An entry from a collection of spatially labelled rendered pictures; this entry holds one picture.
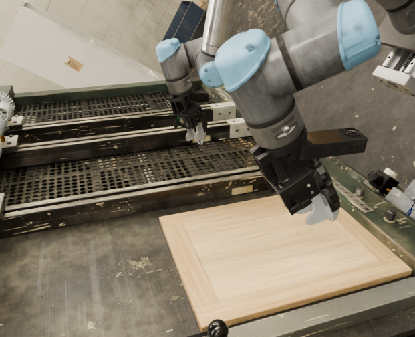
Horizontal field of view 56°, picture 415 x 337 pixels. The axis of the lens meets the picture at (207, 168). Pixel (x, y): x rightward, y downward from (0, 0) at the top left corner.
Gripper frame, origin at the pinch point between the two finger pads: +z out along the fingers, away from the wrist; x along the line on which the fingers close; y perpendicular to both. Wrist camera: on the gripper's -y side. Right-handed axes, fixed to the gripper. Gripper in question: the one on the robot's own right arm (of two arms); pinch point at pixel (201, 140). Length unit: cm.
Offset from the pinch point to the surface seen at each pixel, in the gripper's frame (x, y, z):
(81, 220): -21.3, 41.9, 3.4
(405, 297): 67, 32, 20
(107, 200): -14.8, 34.9, 0.6
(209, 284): 26, 48, 11
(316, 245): 44, 21, 20
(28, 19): -302, -178, -22
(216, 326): 41, 66, -4
